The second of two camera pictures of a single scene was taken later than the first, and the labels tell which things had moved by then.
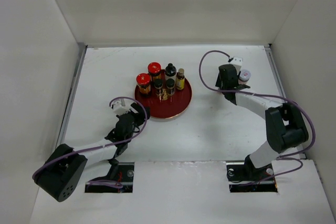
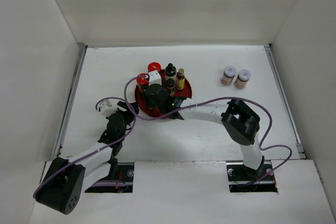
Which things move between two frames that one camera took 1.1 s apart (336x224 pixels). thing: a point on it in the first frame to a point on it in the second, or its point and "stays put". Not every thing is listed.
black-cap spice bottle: [170, 86] stays put
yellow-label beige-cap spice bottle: [180, 79] stays put
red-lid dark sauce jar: [154, 70] stays put
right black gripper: [218, 83] to [150, 103]
